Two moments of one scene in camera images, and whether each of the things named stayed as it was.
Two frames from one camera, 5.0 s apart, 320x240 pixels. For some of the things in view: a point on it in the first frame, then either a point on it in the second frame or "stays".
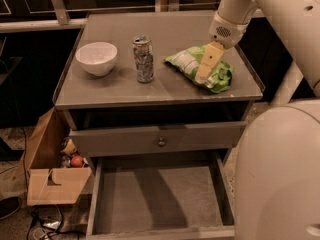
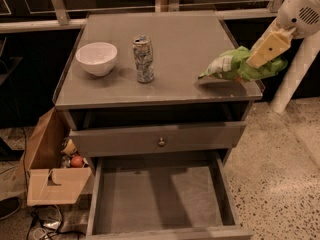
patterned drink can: x=144 y=58 stays
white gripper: x=227 y=32 -> x=297 y=15
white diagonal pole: x=289 y=85 stays
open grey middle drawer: x=179 y=196 stays
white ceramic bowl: x=97 y=57 stays
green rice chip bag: x=188 y=61 -> x=233 y=65
